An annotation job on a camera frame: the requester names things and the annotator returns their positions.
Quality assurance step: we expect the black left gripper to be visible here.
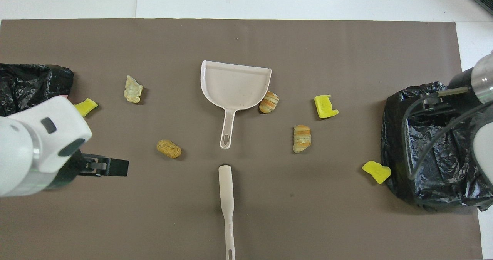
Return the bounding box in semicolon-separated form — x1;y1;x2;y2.
44;149;129;190

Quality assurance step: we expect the brown oval cookie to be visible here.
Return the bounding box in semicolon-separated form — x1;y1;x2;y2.
156;139;182;159

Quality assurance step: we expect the yellow sponge wedge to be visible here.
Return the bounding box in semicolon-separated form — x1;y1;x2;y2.
74;98;99;117

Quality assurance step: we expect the pale bread piece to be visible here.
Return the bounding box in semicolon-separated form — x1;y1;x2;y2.
123;75;144;104

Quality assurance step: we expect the beige brush with black bristles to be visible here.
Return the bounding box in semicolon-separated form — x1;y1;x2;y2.
218;164;236;260

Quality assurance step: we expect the beige plastic dustpan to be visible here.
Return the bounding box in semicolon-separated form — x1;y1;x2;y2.
200;60;272;150

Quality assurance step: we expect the striped croissant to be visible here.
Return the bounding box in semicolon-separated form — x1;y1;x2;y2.
293;125;312;154
259;91;280;114

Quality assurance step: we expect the yellow notched sponge block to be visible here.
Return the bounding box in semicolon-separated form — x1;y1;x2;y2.
314;95;339;119

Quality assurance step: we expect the yellow stepped sponge piece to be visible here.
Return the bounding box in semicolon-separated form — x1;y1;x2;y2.
362;160;392;185

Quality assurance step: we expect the left black-lined bin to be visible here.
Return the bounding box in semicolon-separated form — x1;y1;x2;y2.
0;63;74;117

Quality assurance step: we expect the black-lined bin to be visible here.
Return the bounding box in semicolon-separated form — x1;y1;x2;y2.
381;81;493;212
0;63;74;117

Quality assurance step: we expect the right black-lined bin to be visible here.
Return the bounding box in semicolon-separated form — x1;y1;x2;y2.
381;81;493;212

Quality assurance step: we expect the brown table mat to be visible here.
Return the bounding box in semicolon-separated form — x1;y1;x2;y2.
0;18;484;260

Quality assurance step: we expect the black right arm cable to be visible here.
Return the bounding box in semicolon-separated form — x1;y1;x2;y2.
402;87;493;180

